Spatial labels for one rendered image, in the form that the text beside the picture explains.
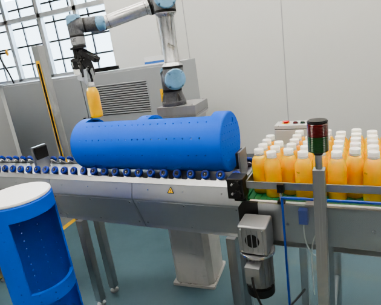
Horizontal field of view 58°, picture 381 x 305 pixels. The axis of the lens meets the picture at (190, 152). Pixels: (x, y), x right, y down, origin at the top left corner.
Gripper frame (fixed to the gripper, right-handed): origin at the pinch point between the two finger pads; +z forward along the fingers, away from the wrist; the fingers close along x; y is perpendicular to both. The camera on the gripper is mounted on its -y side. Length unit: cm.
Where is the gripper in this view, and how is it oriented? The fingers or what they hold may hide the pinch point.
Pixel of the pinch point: (90, 83)
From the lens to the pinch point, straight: 198.4
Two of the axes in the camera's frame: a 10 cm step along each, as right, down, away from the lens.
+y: -8.9, 0.0, 4.5
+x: -4.3, 3.1, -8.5
